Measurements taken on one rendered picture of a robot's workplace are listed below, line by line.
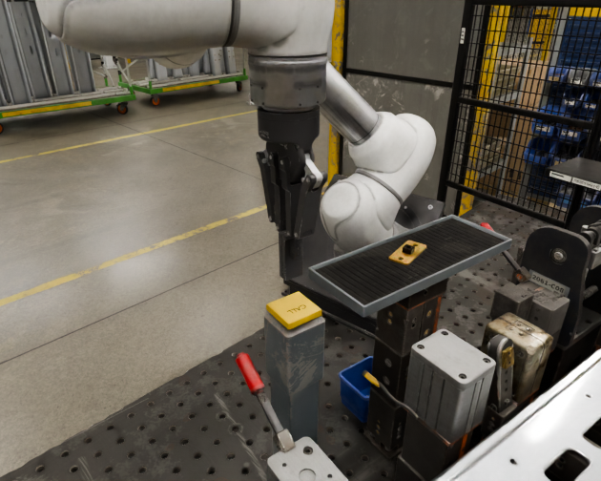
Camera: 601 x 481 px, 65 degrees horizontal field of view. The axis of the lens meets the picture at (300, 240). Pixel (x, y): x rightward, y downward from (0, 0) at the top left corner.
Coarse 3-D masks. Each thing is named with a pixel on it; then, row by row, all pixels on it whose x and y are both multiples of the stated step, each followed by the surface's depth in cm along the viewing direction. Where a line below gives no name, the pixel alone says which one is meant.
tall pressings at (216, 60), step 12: (216, 48) 787; (228, 48) 805; (204, 60) 809; (216, 60) 793; (228, 60) 812; (156, 72) 753; (168, 72) 788; (180, 72) 779; (192, 72) 794; (204, 72) 815; (216, 72) 799; (228, 72) 821
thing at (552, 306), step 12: (528, 288) 89; (540, 288) 90; (540, 300) 86; (552, 300) 86; (564, 300) 86; (540, 312) 85; (552, 312) 83; (564, 312) 86; (540, 324) 86; (552, 324) 85; (552, 336) 88; (552, 348) 90
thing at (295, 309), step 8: (288, 296) 72; (296, 296) 72; (304, 296) 72; (272, 304) 70; (280, 304) 70; (288, 304) 70; (296, 304) 70; (304, 304) 70; (312, 304) 70; (272, 312) 70; (280, 312) 69; (288, 312) 69; (296, 312) 69; (304, 312) 69; (312, 312) 69; (320, 312) 69; (280, 320) 68; (288, 320) 67; (296, 320) 67; (304, 320) 68; (288, 328) 67
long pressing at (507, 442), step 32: (576, 384) 78; (512, 416) 72; (544, 416) 72; (576, 416) 72; (480, 448) 67; (512, 448) 67; (544, 448) 67; (576, 448) 67; (448, 480) 62; (480, 480) 63; (512, 480) 63; (544, 480) 63; (576, 480) 63
